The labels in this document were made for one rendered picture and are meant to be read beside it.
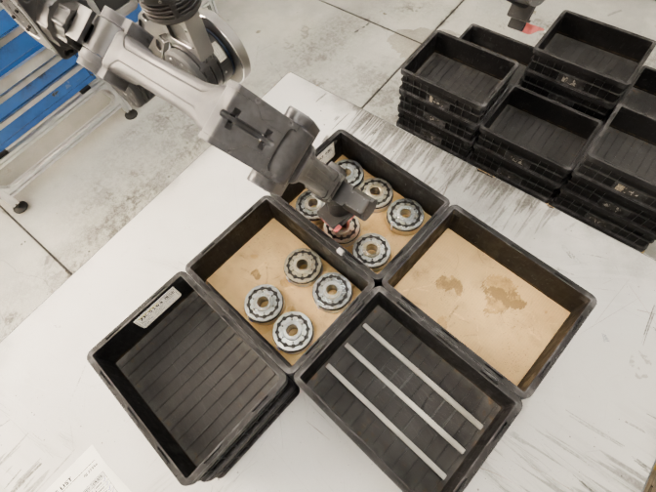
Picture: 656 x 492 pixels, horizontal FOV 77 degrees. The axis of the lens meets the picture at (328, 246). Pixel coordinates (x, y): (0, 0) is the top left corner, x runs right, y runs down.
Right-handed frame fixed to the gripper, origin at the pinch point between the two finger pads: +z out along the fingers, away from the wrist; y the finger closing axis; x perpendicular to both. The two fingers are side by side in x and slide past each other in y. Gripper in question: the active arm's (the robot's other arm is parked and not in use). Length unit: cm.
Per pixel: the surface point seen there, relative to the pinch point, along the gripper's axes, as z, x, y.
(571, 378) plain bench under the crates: 17, -69, 16
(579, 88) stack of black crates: 39, -9, 129
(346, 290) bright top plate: 1.1, -14.3, -12.3
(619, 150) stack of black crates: 40, -38, 111
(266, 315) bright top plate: 0.8, -4.9, -31.4
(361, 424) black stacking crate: 4, -39, -32
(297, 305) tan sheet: 3.9, -7.3, -23.7
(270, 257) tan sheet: 4.0, 8.5, -19.7
